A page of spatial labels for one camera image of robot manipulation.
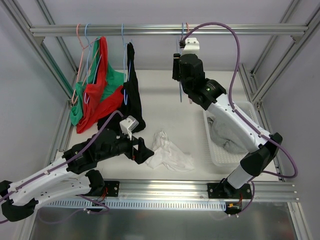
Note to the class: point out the blue hanger of white top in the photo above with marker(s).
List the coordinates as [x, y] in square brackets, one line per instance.
[180, 90]

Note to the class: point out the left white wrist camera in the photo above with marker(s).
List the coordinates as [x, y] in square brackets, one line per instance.
[127, 126]

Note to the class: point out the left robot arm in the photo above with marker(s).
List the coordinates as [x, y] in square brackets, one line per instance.
[72, 174]

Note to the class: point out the white plastic basket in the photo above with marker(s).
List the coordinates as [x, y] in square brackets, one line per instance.
[219, 156]

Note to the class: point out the white tank top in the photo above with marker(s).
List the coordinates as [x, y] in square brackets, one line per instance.
[166, 153]

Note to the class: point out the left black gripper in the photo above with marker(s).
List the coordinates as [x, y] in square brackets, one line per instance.
[136, 150]

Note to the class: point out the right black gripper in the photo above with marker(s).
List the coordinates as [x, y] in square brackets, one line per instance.
[176, 67]

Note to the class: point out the aluminium frame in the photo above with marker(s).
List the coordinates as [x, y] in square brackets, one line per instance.
[31, 100]

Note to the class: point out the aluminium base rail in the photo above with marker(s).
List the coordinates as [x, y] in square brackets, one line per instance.
[188, 190]

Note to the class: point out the red tank top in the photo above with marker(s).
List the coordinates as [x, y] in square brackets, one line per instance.
[103, 82]

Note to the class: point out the blue hanger of black top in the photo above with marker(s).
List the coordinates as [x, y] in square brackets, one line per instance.
[126, 71]

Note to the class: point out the aluminium hanging rail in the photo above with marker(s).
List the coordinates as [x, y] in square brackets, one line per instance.
[69, 30]

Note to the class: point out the white slotted cable duct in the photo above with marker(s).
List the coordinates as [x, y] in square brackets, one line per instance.
[130, 204]

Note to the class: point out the black tank top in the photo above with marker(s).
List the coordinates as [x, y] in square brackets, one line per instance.
[130, 95]

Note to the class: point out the blue hanger of red top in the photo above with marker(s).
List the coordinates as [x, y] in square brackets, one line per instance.
[87, 62]

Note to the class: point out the grey tank top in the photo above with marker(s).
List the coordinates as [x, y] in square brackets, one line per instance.
[224, 137]

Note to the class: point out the green tank top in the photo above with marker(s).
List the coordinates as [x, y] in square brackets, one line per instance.
[76, 109]

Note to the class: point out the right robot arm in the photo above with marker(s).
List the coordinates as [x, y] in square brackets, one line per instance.
[262, 147]

